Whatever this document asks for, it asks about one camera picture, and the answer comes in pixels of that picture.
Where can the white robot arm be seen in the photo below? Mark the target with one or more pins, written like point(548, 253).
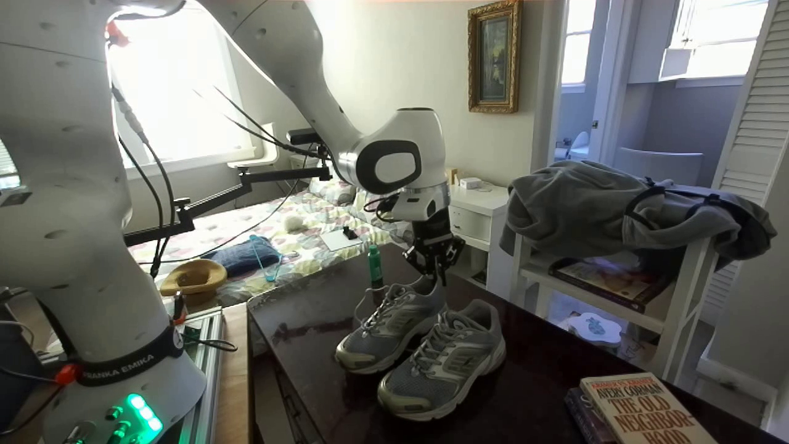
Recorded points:
point(57, 164)

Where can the tan straw hat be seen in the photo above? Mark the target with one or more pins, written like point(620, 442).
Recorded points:
point(193, 280)

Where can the gold framed picture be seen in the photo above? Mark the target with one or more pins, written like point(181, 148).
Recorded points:
point(495, 56)

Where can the blue mesh sneaker, long laces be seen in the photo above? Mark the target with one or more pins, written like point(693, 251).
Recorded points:
point(445, 360)

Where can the blue folded cloth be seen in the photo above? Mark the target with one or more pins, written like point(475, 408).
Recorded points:
point(247, 254)

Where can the red stop button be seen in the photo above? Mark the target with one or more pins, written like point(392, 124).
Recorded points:
point(64, 373)

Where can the bright bedroom window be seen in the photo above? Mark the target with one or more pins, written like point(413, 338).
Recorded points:
point(181, 89)

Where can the small bathroom window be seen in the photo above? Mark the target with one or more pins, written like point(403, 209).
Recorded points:
point(717, 37)

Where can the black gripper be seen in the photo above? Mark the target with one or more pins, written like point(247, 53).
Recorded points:
point(431, 231)

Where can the book with large title print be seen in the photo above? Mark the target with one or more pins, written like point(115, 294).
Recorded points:
point(650, 410)

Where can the white louvred door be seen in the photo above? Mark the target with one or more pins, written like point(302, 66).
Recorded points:
point(761, 131)

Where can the white nightstand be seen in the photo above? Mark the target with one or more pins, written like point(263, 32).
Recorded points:
point(481, 225)

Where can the white patterned cloth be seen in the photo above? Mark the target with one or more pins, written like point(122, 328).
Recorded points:
point(594, 328)

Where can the metal base plate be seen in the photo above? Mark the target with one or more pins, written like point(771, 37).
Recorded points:
point(201, 371)

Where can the grey clothing pile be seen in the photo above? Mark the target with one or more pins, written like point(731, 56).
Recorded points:
point(608, 206)

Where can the blue mesh sneaker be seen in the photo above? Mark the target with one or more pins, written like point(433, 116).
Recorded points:
point(445, 360)
point(386, 323)

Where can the brown book on shelf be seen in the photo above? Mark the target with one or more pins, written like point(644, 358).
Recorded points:
point(613, 284)

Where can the white wooden shelf stand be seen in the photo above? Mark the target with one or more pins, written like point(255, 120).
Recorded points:
point(681, 311)

